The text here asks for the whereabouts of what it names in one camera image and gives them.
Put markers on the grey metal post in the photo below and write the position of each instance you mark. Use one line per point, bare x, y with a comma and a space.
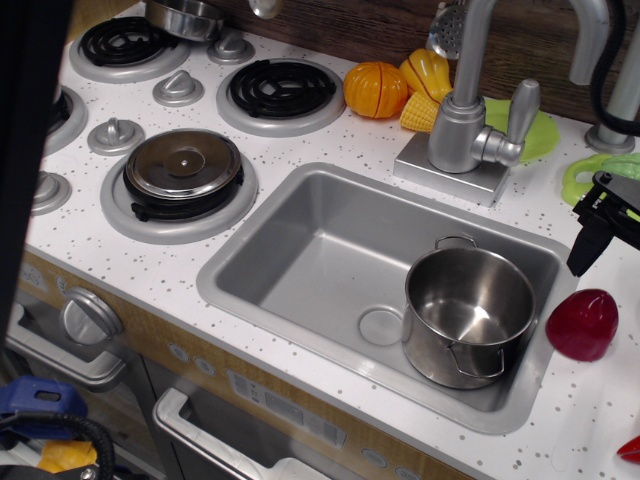
623, 103

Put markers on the grey stove knob left edge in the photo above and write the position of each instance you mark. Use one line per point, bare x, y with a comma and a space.
52, 192

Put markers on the black dark post left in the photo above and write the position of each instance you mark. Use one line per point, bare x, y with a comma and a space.
33, 35

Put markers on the stainless steel pot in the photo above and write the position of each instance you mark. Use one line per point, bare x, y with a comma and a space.
467, 311

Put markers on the light green toy plate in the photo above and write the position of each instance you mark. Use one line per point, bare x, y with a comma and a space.
542, 138

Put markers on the silver oven dial knob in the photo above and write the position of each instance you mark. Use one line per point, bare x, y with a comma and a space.
88, 320

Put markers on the black coil burner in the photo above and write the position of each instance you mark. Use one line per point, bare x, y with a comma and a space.
126, 50
279, 98

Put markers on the grey toy sink basin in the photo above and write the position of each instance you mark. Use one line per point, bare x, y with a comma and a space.
323, 260

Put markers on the silver slotted spoon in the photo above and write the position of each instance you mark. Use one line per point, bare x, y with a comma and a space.
447, 28

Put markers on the grey stove knob centre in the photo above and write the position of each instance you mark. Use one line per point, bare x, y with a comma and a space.
178, 90

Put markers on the yellow toy corn piece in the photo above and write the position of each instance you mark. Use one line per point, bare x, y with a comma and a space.
419, 113

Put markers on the silver toy faucet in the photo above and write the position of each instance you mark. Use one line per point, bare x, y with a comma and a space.
463, 156

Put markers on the steel bowl on stove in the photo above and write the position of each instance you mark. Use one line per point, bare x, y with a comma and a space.
189, 20

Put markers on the red toy piece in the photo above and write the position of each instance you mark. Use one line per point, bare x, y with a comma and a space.
630, 451

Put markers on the grey oven door handle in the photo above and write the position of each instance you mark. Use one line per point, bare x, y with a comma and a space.
220, 455

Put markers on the yellow object lower left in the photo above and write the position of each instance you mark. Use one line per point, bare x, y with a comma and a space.
64, 455

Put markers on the grey stove knob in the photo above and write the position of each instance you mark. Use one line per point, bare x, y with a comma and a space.
178, 90
115, 137
231, 49

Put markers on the yellow toy squash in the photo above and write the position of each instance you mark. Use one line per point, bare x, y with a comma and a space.
426, 72

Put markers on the steel pot lid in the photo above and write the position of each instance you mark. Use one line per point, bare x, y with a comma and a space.
182, 164

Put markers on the grey stove knob back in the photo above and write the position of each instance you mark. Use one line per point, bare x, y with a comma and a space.
231, 49

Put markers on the black coil burner back left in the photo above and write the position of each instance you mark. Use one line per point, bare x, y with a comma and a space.
126, 50

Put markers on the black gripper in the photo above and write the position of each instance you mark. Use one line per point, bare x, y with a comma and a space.
609, 209

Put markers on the hanging silver utensil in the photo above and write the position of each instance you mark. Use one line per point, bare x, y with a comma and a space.
266, 9

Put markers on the dark red toy sweet potato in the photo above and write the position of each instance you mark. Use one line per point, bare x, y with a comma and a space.
583, 326

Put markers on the grey left door handle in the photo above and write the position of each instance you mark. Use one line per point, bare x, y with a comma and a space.
102, 373

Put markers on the grey stove knob front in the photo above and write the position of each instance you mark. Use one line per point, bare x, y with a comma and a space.
115, 137

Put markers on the black coil burner back right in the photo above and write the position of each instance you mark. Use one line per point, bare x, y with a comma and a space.
279, 98

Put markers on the orange toy pumpkin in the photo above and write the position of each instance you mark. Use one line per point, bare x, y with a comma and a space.
375, 90

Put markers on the blue clamp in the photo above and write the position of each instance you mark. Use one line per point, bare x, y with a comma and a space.
29, 394

